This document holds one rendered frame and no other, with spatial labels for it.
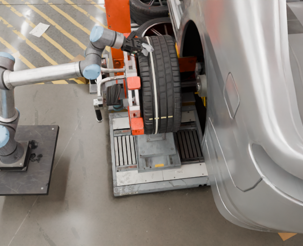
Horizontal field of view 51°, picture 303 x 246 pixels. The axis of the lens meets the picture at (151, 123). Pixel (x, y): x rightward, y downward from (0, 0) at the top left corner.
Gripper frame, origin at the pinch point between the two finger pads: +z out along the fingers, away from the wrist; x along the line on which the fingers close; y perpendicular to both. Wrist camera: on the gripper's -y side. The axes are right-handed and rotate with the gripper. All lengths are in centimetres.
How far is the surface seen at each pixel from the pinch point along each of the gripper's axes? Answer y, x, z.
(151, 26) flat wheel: -101, -55, 45
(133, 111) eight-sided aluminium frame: 27.2, -27.5, -1.1
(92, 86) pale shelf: -39, -87, -4
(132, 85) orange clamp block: 21.9, -11.3, -9.2
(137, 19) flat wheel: -132, -73, 43
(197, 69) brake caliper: -7.0, -9.9, 43.5
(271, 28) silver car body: 51, 66, 8
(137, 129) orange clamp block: 35.9, -33.2, 3.1
